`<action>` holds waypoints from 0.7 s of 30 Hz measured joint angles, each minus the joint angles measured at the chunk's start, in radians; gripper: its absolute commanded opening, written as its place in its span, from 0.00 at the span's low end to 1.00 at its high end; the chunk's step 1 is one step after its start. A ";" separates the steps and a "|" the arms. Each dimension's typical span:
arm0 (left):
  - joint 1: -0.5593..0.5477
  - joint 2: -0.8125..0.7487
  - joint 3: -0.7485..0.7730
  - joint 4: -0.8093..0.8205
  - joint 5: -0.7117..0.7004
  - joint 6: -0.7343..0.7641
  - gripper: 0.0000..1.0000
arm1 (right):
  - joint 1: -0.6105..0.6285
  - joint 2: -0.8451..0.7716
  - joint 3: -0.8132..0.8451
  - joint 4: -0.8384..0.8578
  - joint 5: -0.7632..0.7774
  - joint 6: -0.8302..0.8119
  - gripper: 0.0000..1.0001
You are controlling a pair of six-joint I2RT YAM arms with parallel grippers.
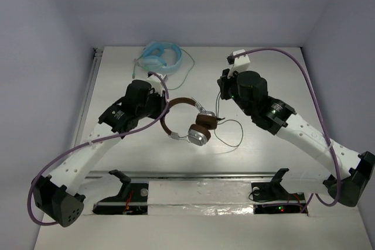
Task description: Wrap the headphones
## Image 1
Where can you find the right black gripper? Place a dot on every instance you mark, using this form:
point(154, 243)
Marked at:
point(224, 82)

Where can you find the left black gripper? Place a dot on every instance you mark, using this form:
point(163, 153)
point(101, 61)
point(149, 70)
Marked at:
point(160, 102)

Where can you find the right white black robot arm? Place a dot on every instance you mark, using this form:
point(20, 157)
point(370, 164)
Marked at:
point(347, 171)

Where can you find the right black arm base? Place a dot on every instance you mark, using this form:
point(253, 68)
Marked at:
point(271, 198)

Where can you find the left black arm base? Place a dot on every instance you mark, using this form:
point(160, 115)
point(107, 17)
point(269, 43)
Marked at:
point(130, 199)

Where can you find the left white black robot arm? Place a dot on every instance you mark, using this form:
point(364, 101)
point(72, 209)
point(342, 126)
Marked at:
point(56, 195)

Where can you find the light blue headphones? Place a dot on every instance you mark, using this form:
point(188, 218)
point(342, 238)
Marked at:
point(161, 57)

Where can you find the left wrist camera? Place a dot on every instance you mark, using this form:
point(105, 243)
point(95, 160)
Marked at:
point(156, 83)

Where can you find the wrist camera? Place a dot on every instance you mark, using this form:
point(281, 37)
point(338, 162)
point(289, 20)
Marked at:
point(156, 83)
point(239, 62)

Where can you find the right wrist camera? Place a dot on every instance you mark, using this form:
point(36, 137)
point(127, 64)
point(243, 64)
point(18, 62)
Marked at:
point(239, 62)

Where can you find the aluminium left side rail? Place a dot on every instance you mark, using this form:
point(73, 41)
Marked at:
point(78, 131)

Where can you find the aluminium rail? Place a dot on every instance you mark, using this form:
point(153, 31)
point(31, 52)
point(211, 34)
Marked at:
point(173, 176)
point(78, 131)

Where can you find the aluminium front rail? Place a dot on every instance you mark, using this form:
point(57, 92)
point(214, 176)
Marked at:
point(173, 176)

